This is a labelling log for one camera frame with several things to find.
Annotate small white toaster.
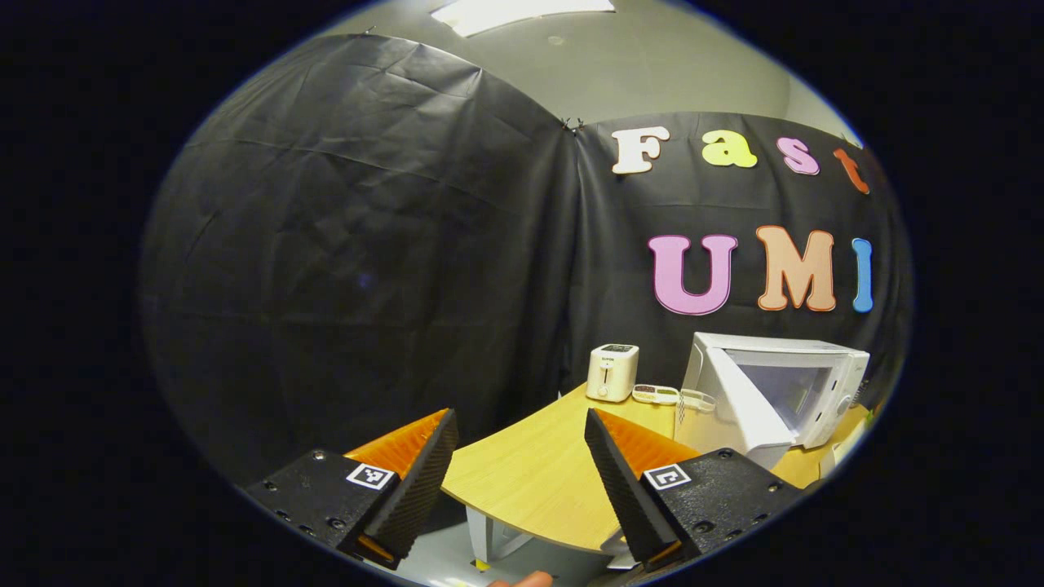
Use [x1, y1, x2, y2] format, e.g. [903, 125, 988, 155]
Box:
[586, 343, 639, 403]

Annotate white table leg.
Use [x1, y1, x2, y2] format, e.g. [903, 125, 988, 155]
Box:
[465, 505, 539, 565]
[601, 530, 645, 569]

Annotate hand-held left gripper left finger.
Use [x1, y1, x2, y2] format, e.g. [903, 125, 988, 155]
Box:
[242, 408, 460, 570]

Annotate black backdrop cloth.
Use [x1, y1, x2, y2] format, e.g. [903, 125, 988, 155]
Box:
[139, 33, 913, 490]

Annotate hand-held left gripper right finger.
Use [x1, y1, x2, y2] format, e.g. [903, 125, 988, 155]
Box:
[584, 408, 805, 572]

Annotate ceiling light panel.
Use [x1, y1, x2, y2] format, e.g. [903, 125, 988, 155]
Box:
[430, 0, 617, 38]

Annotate white microwave oven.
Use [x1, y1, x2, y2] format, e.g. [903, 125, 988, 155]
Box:
[674, 332, 871, 471]

